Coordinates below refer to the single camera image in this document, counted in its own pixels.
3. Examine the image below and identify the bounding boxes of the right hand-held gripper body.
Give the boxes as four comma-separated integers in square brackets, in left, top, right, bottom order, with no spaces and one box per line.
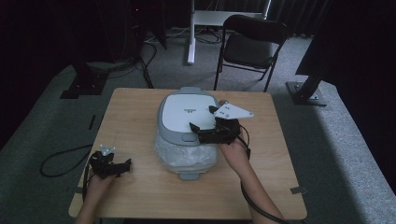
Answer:
[199,101,255,146]

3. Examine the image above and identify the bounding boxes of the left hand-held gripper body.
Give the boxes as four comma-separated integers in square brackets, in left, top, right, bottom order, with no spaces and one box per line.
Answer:
[89,144,125,180]

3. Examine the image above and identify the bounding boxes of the grey lidded trash bin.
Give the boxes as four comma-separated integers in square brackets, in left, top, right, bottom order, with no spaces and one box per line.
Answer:
[153,86,224,182]

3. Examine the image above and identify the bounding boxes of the person's left hand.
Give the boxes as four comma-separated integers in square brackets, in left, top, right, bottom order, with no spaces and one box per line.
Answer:
[83,173,118,204]

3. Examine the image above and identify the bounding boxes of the person's right hand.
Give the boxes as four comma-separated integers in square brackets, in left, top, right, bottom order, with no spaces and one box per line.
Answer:
[217,133,250,176]

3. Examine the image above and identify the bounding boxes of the white plastic bin bag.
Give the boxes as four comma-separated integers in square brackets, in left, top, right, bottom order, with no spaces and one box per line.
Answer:
[154,133,219,175]

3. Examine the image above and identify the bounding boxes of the black folding chair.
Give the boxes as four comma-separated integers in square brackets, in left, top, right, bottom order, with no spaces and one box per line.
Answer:
[213,14,290,93]

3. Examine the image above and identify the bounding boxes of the black metal stand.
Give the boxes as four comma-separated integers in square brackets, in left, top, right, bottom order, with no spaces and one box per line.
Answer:
[285,0,340,107]
[59,0,114,100]

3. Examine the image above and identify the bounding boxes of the grey tape strip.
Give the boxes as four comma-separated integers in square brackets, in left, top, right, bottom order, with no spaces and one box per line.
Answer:
[290,186,310,196]

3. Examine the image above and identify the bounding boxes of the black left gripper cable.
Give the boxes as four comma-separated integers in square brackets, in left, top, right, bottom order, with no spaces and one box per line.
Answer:
[81,152,101,202]

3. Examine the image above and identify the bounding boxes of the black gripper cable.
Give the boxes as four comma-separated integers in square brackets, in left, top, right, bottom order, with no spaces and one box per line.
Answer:
[237,123,292,224]
[81,152,101,202]

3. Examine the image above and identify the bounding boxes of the black floor cable loop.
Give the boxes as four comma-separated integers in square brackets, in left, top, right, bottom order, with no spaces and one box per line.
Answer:
[39,143,94,178]

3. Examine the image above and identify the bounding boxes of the white desk frame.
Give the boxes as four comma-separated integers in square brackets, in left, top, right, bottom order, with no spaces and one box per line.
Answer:
[186,0,273,66]

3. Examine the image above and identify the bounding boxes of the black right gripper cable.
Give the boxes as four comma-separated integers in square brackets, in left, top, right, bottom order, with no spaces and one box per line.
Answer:
[237,123,292,224]

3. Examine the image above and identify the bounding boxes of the bundle of black floor cables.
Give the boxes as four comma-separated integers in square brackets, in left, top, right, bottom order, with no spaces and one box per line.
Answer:
[106,29,158,90]

